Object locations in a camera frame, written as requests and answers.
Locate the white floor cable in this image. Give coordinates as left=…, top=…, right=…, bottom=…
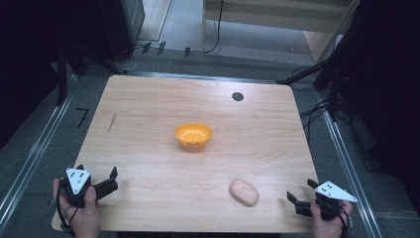
left=123, top=46, right=147, bottom=72

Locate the black cabinet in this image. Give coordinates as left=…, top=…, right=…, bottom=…
left=98, top=0, right=147, bottom=62

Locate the bundle of black floor cables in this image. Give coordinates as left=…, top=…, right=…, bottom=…
left=298, top=98, right=351, bottom=140

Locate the pink oval soap bar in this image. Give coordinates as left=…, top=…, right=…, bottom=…
left=229, top=178, right=261, bottom=208

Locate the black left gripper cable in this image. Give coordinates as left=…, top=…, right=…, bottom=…
left=54, top=186, right=79, bottom=233

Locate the metal floor rail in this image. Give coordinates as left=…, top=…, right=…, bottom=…
left=316, top=92, right=384, bottom=238
left=0, top=74, right=79, bottom=227
left=125, top=70, right=318, bottom=89

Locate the black hanging cable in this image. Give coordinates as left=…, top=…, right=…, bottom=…
left=201, top=0, right=226, bottom=55

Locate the person's right hand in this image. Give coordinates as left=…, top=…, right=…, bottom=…
left=309, top=199, right=354, bottom=238

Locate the orange plastic bowl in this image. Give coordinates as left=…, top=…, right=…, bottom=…
left=173, top=122, right=214, bottom=149

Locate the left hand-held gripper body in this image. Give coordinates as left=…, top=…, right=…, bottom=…
left=60, top=168, right=119, bottom=209

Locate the black metal stand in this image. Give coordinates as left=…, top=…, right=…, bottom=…
left=276, top=49, right=351, bottom=122

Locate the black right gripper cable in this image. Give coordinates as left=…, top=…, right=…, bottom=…
left=336, top=204, right=352, bottom=233

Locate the black slanted stand leg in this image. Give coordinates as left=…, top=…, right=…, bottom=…
left=70, top=43, right=129, bottom=74

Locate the person's left hand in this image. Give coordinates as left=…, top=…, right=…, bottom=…
left=52, top=178, right=102, bottom=238

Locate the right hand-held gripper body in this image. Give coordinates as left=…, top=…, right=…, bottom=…
left=294, top=179, right=359, bottom=221

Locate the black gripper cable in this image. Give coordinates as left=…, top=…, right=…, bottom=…
left=336, top=204, right=352, bottom=233
left=54, top=186, right=79, bottom=233

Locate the black upright stand post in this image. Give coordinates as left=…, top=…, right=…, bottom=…
left=55, top=43, right=69, bottom=107

